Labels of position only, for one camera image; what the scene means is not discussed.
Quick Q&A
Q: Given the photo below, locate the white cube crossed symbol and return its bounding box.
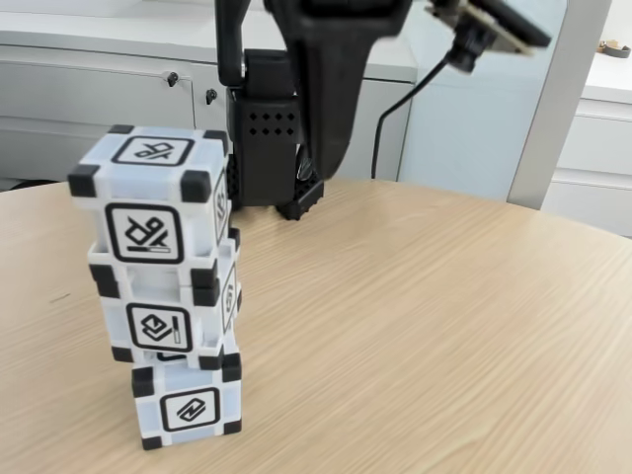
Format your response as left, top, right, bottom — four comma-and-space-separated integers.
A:
67, 124, 231, 262

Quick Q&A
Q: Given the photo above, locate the white cube stacked-squares symbol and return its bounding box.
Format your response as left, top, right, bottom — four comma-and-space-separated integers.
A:
88, 226, 243, 370

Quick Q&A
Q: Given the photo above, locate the white drawer cabinet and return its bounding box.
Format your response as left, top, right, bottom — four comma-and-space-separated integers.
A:
542, 46, 632, 233

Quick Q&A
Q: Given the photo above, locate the white cube zigzag symbol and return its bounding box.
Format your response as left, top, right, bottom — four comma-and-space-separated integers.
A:
130, 351, 243, 451

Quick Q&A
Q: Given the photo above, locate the black camera cable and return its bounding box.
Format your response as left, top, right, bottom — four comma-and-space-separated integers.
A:
370, 48, 458, 180

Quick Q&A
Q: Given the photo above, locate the black ring-shaped clamp knob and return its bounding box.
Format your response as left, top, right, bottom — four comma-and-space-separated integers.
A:
295, 147, 317, 183

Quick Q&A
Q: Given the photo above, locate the bare circuit board camera module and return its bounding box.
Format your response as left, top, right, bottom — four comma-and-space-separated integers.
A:
427, 0, 553, 75

